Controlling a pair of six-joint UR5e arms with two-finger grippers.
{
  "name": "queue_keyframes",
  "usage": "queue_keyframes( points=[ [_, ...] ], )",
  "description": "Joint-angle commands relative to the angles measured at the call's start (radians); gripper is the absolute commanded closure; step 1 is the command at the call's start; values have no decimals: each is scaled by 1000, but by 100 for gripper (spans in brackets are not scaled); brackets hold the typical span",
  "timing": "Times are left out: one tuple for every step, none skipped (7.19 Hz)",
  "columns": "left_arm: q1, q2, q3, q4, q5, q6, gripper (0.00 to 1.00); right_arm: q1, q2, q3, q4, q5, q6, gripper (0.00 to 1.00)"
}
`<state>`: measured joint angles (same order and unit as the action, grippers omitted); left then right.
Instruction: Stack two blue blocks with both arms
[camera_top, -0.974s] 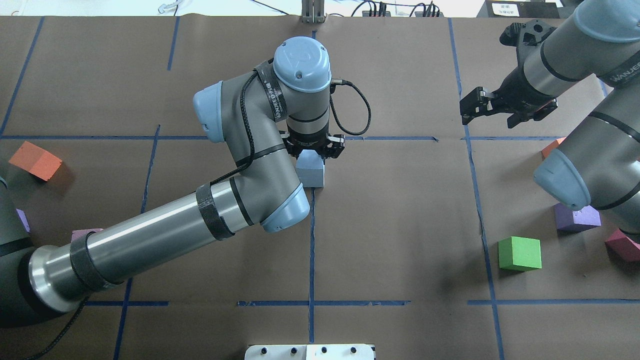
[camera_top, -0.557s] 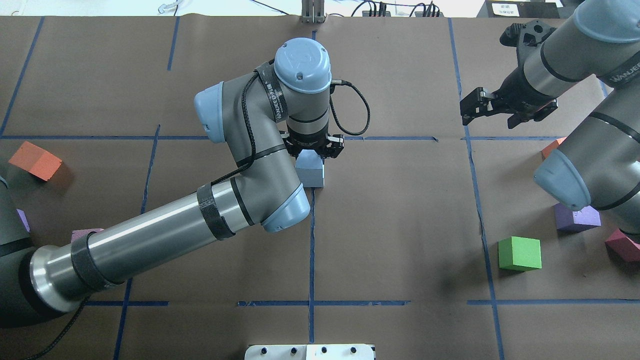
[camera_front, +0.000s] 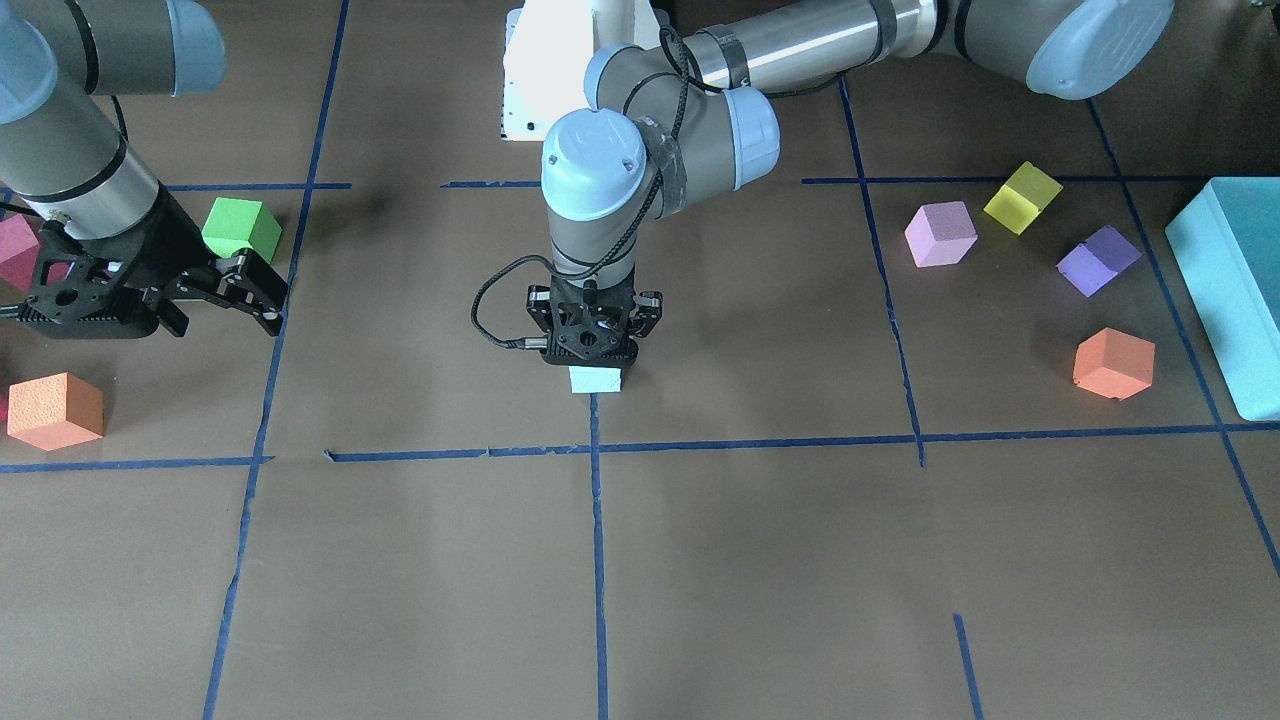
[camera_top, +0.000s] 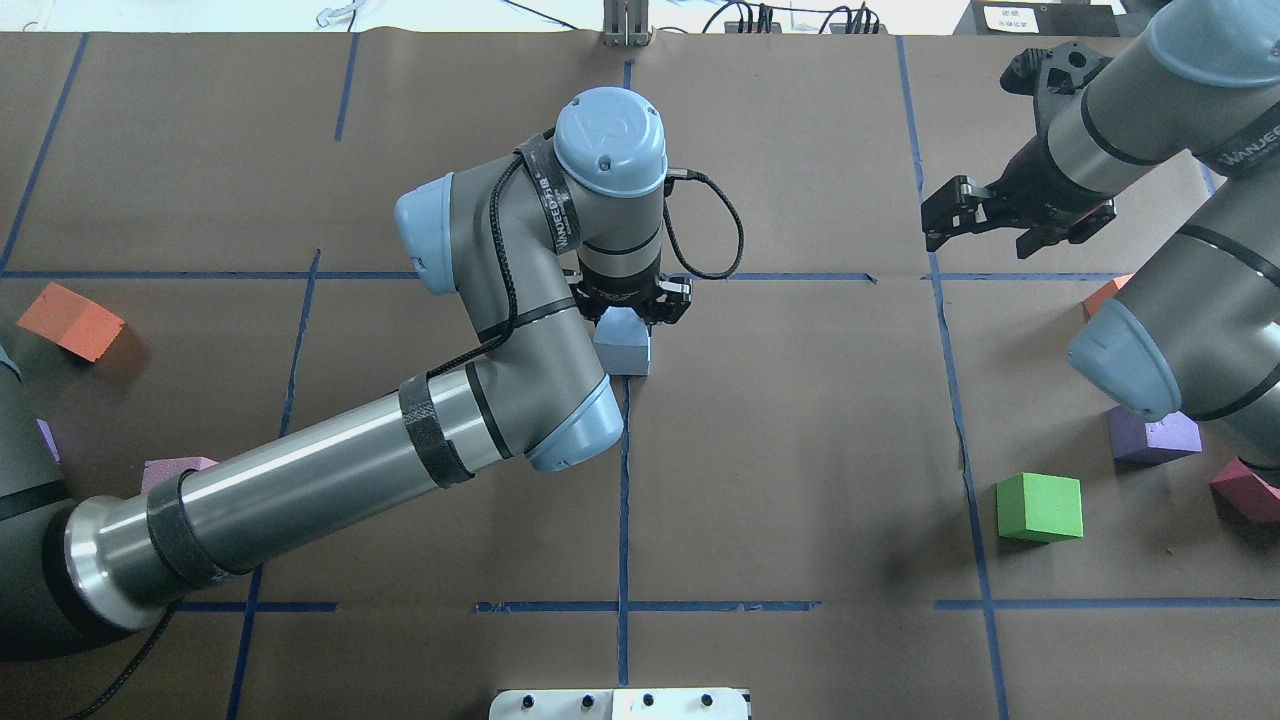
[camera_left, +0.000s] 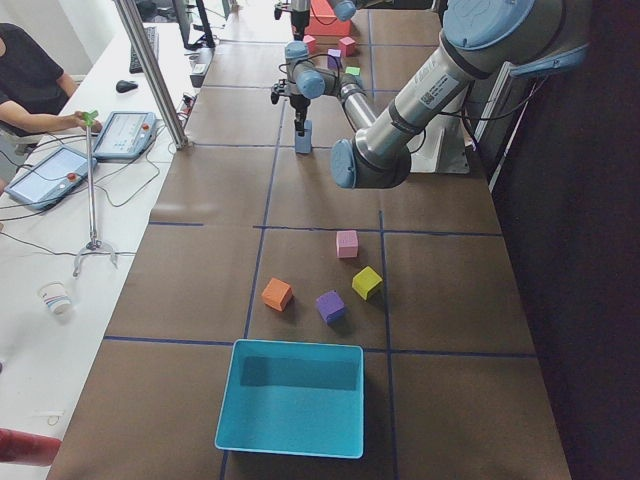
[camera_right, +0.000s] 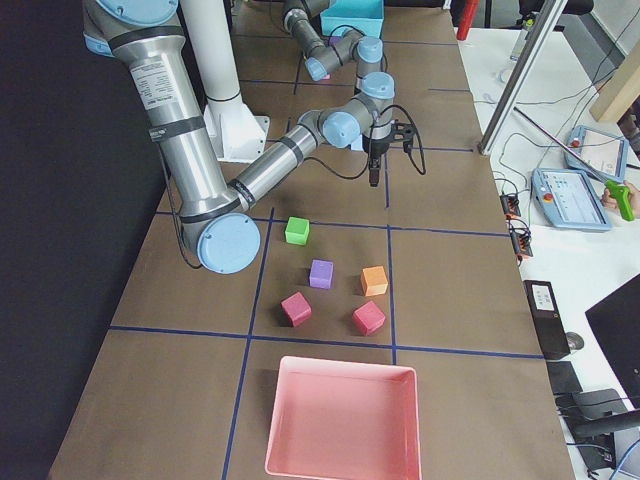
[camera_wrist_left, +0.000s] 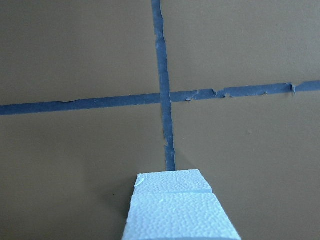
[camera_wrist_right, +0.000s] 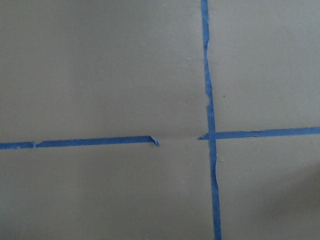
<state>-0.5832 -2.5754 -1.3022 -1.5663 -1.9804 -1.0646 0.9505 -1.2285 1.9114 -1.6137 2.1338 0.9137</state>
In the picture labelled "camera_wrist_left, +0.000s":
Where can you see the light blue foam block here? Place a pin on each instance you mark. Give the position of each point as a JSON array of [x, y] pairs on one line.
[[178, 216], [172, 182]]

